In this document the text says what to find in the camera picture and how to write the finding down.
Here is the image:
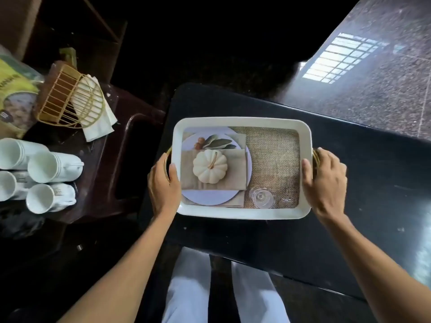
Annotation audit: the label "dark brown plastic stool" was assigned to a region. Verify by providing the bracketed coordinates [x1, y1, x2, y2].
[32, 83, 166, 226]

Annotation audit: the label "person's white trousers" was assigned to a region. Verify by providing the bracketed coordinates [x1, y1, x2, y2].
[161, 247, 291, 323]

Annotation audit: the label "white printed tray gold handles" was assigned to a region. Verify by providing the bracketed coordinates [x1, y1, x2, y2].
[164, 116, 321, 221]

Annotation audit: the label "white ceramic cup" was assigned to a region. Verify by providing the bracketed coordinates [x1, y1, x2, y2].
[0, 138, 50, 171]
[0, 170, 35, 202]
[26, 183, 77, 215]
[27, 151, 85, 184]

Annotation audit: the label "green plastic piece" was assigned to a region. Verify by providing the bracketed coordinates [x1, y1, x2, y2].
[60, 47, 77, 65]

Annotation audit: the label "person's left hand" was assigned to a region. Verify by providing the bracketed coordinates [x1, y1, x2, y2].
[147, 153, 183, 220]

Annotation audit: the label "yellow snack packet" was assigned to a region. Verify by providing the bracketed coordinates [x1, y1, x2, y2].
[0, 53, 45, 140]

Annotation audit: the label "brown wooden furniture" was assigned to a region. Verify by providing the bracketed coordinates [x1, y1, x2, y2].
[0, 0, 129, 85]

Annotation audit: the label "person's right forearm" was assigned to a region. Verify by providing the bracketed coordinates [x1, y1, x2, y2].
[316, 213, 431, 323]

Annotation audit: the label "white paper napkins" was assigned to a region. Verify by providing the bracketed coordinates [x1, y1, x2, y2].
[70, 74, 118, 142]

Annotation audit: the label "gold wire napkin holder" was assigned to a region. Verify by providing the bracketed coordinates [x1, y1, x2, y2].
[36, 63, 106, 129]

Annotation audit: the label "person's left forearm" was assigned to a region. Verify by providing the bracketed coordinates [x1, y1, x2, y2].
[57, 212, 177, 323]

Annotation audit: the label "person's right hand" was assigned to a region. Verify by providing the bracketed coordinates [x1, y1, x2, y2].
[301, 147, 348, 223]

